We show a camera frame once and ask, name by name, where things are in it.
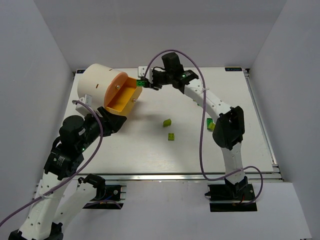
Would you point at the lime square lego brick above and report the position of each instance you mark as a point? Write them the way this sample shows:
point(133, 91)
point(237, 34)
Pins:
point(171, 136)

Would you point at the lime curved lego brick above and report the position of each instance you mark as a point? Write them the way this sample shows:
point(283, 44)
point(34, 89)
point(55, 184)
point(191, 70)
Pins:
point(167, 123)

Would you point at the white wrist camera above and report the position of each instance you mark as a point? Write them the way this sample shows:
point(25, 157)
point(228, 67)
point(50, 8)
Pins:
point(86, 100)
point(144, 71)

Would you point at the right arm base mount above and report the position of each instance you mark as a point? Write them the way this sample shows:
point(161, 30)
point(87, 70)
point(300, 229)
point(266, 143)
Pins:
point(222, 200)

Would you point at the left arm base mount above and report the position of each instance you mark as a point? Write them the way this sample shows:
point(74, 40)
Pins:
point(108, 196)

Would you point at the cream cylindrical sorting container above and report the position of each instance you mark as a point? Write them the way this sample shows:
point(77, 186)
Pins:
point(102, 83)

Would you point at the green three-stud lego plate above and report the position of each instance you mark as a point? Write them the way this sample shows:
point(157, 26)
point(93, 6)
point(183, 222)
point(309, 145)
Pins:
point(141, 83)

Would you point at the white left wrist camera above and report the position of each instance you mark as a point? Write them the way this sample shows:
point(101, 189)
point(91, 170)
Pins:
point(86, 100)

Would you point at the aluminium table edge rail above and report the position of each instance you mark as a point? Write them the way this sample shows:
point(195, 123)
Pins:
point(267, 177)

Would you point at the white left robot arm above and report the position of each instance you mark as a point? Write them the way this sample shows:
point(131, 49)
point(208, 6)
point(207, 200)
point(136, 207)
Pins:
point(47, 218)

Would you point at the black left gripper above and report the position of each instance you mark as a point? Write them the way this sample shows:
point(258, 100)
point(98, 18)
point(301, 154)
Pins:
point(113, 118)

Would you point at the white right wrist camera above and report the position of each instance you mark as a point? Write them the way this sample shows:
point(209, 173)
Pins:
point(144, 71)

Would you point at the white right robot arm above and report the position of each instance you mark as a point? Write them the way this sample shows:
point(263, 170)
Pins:
point(228, 120)

